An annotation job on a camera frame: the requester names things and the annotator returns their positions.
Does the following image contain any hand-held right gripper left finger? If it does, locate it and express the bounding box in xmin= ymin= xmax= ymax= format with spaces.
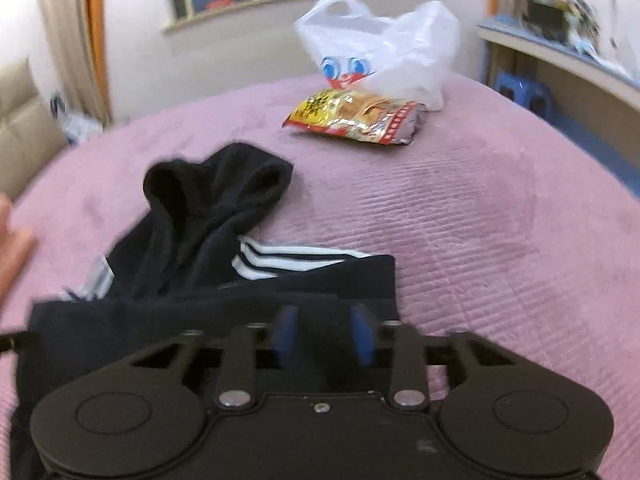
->
xmin=121 ymin=305 xmax=301 ymax=409

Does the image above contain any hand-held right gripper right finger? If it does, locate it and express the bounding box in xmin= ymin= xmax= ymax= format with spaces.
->
xmin=351 ymin=303 xmax=522 ymax=409

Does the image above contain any black garment with white stripes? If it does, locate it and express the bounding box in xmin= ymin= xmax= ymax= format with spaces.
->
xmin=10 ymin=142 xmax=401 ymax=480

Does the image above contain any person's left hand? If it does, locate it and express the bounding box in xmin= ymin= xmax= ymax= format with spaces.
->
xmin=0 ymin=194 xmax=40 ymax=312

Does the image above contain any yellow and red snack packet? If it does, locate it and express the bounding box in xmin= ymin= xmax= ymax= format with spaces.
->
xmin=282 ymin=87 xmax=427 ymax=147

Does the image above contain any white plastic bag with face print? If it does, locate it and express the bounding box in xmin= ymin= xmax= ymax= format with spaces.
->
xmin=295 ymin=0 xmax=462 ymax=111

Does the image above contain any blue plastic stool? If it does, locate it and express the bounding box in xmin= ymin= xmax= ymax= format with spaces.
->
xmin=492 ymin=72 xmax=557 ymax=124

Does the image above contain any white bag beside bed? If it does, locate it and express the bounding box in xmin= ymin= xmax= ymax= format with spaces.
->
xmin=49 ymin=91 xmax=104 ymax=147

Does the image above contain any beige padded headboard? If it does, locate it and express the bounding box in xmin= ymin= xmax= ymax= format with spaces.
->
xmin=0 ymin=57 xmax=69 ymax=202

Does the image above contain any blue and white desk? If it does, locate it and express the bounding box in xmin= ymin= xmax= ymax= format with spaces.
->
xmin=476 ymin=14 xmax=640 ymax=171

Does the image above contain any flower bouquet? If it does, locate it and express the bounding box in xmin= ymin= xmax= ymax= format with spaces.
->
xmin=566 ymin=0 xmax=618 ymax=57

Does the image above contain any dark picture frame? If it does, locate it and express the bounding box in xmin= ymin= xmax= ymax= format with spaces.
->
xmin=521 ymin=0 xmax=572 ymax=42

